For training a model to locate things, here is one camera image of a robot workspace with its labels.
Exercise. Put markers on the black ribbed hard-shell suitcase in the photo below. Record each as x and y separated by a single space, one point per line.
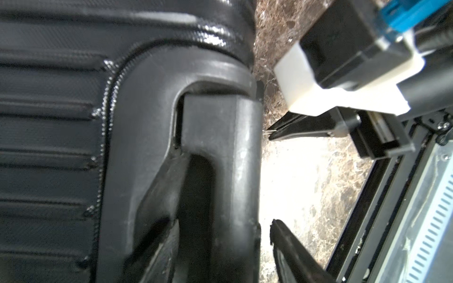
130 142

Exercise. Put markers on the white slotted cable duct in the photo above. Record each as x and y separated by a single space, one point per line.
421 248

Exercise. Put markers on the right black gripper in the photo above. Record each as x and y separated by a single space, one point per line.
375 135

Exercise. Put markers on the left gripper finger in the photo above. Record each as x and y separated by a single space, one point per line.
294 264

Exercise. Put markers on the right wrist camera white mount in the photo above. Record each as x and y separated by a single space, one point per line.
354 56

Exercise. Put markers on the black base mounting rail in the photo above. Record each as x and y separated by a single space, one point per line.
375 216

